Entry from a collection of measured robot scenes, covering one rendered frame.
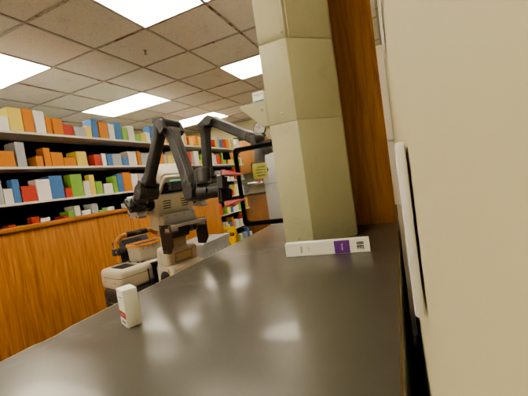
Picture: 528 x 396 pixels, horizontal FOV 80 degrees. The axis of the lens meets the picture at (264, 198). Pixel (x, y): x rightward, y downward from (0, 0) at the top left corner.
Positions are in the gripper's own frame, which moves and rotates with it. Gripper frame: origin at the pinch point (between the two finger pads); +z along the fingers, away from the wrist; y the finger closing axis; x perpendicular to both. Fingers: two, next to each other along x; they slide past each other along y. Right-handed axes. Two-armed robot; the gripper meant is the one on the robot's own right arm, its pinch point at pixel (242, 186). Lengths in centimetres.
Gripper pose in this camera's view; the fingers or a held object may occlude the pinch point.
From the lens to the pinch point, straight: 120.5
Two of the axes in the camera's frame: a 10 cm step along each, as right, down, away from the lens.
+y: -0.9, -9.9, 0.8
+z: 9.1, -1.2, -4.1
